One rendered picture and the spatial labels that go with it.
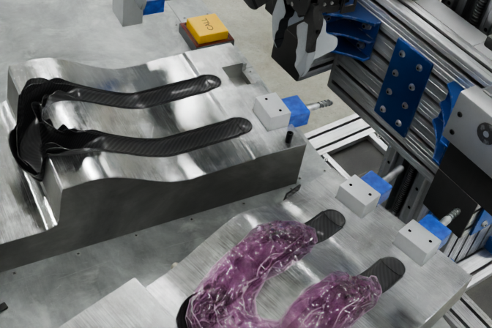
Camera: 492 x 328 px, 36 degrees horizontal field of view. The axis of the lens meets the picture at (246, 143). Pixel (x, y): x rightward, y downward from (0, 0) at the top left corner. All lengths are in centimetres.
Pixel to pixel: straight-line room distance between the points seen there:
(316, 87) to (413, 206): 106
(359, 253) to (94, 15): 72
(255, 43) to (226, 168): 176
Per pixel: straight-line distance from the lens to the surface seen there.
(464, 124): 115
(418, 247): 105
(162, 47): 141
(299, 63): 104
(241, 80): 126
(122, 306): 89
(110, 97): 115
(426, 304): 103
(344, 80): 153
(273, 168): 113
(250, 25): 289
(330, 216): 109
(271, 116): 111
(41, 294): 104
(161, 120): 113
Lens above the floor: 165
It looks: 44 degrees down
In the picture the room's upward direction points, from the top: 10 degrees clockwise
